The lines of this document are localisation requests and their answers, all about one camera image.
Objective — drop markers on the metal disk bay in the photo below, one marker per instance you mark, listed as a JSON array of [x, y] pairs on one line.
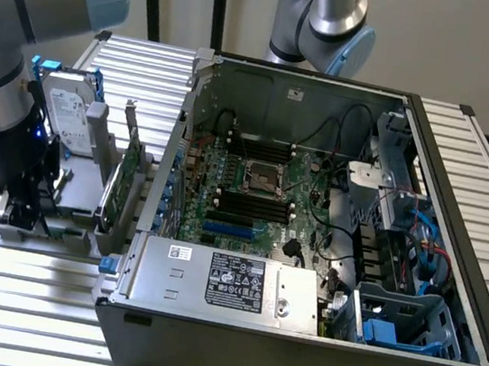
[[392, 167]]

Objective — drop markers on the hard disk in blue caddy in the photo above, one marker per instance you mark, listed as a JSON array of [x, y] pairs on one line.
[[65, 112]]

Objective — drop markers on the black RAM slot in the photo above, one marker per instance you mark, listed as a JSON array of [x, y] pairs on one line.
[[264, 151], [251, 212], [252, 207], [254, 197], [253, 202], [264, 156], [265, 147], [266, 142]]

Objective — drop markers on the green RAM stick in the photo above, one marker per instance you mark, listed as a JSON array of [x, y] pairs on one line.
[[62, 232]]

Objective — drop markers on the grey parts rack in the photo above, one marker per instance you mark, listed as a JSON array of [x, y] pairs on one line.
[[83, 197]]

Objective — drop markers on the green motherboard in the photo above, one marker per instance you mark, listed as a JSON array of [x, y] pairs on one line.
[[306, 228]]

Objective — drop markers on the thin black pole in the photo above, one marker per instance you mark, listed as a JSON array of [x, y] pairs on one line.
[[219, 6]]

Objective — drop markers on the black power plug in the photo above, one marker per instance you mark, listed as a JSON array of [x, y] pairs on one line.
[[295, 249]]

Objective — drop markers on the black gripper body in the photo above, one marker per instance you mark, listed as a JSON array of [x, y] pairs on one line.
[[23, 170]]

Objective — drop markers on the blue case release tab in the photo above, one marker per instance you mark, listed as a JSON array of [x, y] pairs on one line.
[[109, 263]]

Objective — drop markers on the green graphics card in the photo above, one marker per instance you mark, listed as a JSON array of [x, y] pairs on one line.
[[125, 175]]

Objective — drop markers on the blue drive latch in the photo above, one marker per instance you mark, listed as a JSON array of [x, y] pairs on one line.
[[380, 332]]

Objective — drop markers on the blue expansion slot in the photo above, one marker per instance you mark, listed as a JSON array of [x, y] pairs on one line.
[[226, 229]]

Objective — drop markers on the black expansion slot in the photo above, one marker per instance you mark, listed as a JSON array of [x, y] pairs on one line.
[[224, 242]]

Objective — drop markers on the metal CPU socket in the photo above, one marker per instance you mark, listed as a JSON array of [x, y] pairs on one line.
[[261, 177]]

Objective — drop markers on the grey power supply unit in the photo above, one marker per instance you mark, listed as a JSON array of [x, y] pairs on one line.
[[188, 289]]

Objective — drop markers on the blue-grey plastic drive cage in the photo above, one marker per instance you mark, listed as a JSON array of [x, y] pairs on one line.
[[409, 306]]

